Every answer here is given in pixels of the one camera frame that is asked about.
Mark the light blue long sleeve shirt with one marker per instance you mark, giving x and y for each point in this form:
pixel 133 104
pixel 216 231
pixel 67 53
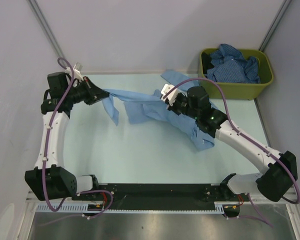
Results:
pixel 141 108

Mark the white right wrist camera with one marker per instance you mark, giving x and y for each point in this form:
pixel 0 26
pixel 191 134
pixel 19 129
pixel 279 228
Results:
pixel 169 94

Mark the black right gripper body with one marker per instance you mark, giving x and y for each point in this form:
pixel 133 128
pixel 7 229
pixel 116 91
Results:
pixel 181 106

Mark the aluminium frame post right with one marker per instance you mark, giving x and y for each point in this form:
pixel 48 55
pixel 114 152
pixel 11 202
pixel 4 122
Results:
pixel 275 24

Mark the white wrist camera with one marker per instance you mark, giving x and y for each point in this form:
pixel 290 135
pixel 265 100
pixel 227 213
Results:
pixel 169 94
pixel 76 71

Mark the blue checkered shirt in bin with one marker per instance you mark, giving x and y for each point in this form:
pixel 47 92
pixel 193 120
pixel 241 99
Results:
pixel 230 66

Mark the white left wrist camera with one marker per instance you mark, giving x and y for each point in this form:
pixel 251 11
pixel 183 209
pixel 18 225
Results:
pixel 76 71

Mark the white slotted cable duct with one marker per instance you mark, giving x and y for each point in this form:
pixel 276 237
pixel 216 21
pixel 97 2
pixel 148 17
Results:
pixel 95 208

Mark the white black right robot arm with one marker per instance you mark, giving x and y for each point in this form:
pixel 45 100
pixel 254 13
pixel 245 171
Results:
pixel 276 170

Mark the aluminium frame post left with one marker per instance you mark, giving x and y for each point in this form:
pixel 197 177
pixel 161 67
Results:
pixel 43 23

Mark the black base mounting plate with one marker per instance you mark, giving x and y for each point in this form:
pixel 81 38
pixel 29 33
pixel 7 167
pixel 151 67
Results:
pixel 165 196

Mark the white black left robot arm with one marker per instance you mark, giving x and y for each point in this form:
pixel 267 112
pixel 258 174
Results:
pixel 49 179

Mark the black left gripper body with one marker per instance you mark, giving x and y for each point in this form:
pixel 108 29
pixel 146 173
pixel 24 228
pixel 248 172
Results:
pixel 83 92

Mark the aluminium frame post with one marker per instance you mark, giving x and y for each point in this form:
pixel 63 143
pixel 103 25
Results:
pixel 275 24
pixel 43 23

